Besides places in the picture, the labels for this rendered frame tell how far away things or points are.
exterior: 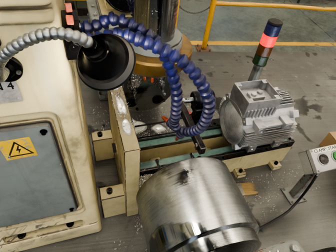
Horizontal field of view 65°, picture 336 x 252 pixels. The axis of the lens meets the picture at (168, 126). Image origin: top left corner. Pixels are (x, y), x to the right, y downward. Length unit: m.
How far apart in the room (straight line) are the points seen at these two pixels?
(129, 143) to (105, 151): 0.37
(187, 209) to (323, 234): 0.64
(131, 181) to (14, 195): 0.28
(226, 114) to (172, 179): 0.49
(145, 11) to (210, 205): 0.40
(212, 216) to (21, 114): 0.38
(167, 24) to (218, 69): 1.03
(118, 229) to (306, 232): 0.62
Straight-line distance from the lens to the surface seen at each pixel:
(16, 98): 0.46
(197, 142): 0.82
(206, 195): 0.56
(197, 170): 0.59
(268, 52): 1.22
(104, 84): 0.30
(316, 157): 0.88
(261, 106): 0.87
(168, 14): 0.56
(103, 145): 0.98
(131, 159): 0.66
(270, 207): 1.05
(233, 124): 1.02
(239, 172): 1.06
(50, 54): 0.41
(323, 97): 1.66
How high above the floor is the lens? 1.64
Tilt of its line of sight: 46 degrees down
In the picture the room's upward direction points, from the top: 8 degrees clockwise
